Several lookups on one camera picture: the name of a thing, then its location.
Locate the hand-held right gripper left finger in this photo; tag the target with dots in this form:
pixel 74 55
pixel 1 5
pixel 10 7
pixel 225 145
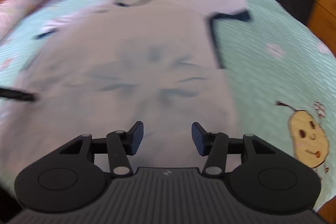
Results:
pixel 137 136

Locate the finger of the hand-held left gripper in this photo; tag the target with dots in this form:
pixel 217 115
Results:
pixel 18 95

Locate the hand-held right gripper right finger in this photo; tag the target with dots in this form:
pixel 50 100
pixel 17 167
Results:
pixel 198 138

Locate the white T-shirt with navy trim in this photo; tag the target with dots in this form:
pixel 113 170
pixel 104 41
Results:
pixel 131 56

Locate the lilac floral rolled duvet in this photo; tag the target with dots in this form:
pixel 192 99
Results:
pixel 13 16

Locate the green bee-print quilt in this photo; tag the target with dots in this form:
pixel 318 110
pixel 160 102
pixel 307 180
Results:
pixel 275 77

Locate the wooden desk with drawers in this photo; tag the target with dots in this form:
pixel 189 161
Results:
pixel 324 11

